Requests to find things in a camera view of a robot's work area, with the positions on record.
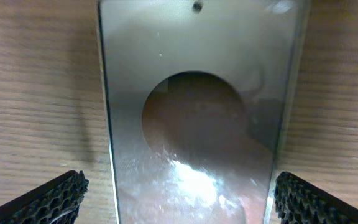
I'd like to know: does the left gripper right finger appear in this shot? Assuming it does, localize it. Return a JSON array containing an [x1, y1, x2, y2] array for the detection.
[[274, 172, 358, 224]]

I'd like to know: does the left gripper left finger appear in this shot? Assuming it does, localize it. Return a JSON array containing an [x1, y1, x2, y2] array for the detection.
[[0, 170, 89, 224]]

